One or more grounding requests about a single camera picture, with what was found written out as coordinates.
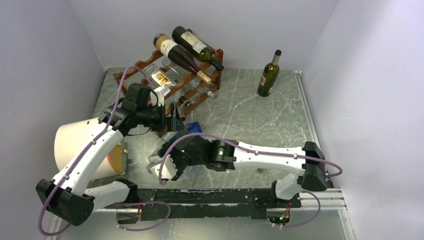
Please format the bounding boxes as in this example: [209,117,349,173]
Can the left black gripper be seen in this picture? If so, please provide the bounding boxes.
[137,101,187,132]

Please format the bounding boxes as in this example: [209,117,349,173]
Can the blue labelled clear bottle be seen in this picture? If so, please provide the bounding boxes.
[146,121,204,175]

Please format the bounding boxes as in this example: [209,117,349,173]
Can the green wine bottle silver cap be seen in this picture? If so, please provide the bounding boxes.
[257,49,282,97]

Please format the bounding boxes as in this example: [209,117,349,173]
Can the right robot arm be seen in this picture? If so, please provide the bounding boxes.
[147,132,328,207]

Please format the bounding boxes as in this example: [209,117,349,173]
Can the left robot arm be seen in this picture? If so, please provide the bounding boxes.
[35,83,185,226]

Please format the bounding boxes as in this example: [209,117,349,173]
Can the clear bottle lower rack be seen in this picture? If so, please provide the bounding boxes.
[141,57,216,101]

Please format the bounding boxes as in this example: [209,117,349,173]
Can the brown wooden wine rack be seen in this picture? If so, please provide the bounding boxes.
[114,45,223,114]

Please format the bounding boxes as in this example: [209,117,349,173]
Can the dark bottle gold foil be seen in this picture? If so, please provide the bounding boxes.
[153,33,212,84]

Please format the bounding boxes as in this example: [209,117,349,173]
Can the dark bottle cream label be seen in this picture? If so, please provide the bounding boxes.
[171,26,224,71]

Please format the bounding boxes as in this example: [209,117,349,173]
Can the white drum orange lid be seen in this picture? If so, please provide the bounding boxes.
[54,118,128,181]

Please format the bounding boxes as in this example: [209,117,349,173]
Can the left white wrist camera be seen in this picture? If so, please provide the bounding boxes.
[154,89,165,107]

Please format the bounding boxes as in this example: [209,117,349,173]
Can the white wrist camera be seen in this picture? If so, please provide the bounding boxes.
[154,89,165,107]
[147,155,178,180]

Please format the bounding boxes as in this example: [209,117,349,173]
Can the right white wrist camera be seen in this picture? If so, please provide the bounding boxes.
[147,155,178,180]

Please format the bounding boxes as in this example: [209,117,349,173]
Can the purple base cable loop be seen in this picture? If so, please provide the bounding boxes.
[115,201,172,232]

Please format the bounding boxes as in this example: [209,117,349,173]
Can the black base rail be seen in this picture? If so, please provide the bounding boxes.
[137,188,302,221]

